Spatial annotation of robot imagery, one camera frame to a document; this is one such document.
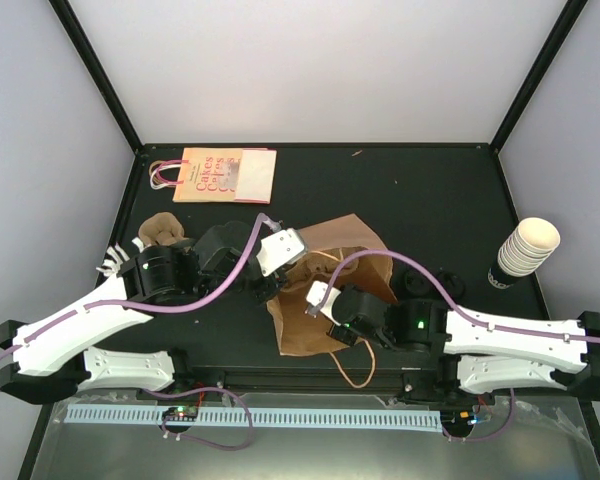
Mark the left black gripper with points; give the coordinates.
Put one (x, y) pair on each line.
(262, 295)

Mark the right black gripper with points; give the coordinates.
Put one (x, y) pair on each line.
(341, 336)

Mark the brown pulp cup carrier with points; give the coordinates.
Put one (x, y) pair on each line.
(162, 229)

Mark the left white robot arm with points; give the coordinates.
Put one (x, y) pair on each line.
(59, 356)

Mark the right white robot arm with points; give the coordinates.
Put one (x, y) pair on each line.
(474, 352)

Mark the black coffee cup lid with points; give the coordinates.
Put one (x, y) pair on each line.
(411, 284)
(452, 283)

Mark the white plastic cutlery bundle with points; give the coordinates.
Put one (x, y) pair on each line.
(116, 256)

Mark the printed orange paper bag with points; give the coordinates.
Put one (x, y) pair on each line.
(224, 175)

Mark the stack of white paper cups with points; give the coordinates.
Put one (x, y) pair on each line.
(530, 244)

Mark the perforated white metal rail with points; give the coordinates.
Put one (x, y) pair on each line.
(292, 418)

